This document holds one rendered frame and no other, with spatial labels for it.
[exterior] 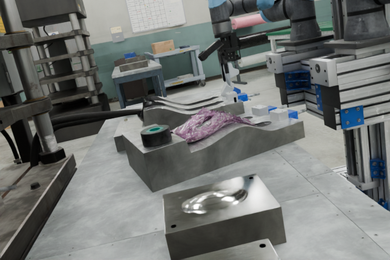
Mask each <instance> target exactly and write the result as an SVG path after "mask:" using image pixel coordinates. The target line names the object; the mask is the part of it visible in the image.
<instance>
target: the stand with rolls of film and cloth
mask: <svg viewBox="0 0 390 260"><path fill-rule="evenodd" d="M263 23H267V22H265V21H264V20H263V19H262V17H261V15H260V14H257V15H251V16H245V17H239V18H236V19H233V20H232V22H231V19H230V25H231V29H232V27H233V28H234V29H238V28H244V27H249V26H254V25H258V24H263ZM291 27H292V22H291V19H290V26H284V27H279V28H274V29H270V30H265V31H260V32H255V33H251V34H246V35H241V36H238V37H237V43H238V46H239V48H240V49H245V48H250V47H253V46H258V45H263V44H268V43H270V39H268V36H266V33H272V32H275V31H280V30H286V29H289V28H291ZM231 32H233V30H231ZM280 40H284V39H276V40H275V42H276V41H280ZM276 50H277V52H279V51H283V50H285V48H280V49H276ZM268 53H272V51H268V52H263V53H259V54H256V55H251V56H246V57H242V58H241V59H240V60H238V62H237V60H236V61H234V65H235V69H238V70H239V66H240V67H244V66H249V65H252V64H256V63H260V62H265V61H266V56H265V55H266V54H268ZM238 64H239V66H238ZM232 83H234V84H243V85H246V84H247V82H242V81H241V80H240V73H239V74H238V75H237V81H232Z"/></svg>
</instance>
